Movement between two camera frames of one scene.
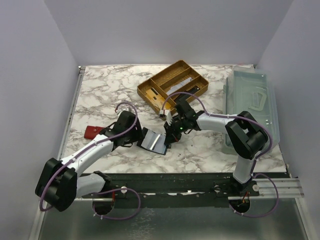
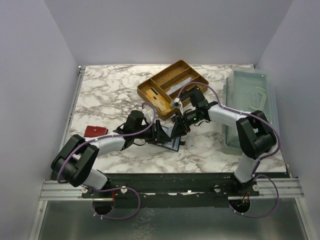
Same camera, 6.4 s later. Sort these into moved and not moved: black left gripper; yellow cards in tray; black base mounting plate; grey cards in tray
Moved: black left gripper
Not moved: black base mounting plate; grey cards in tray; yellow cards in tray
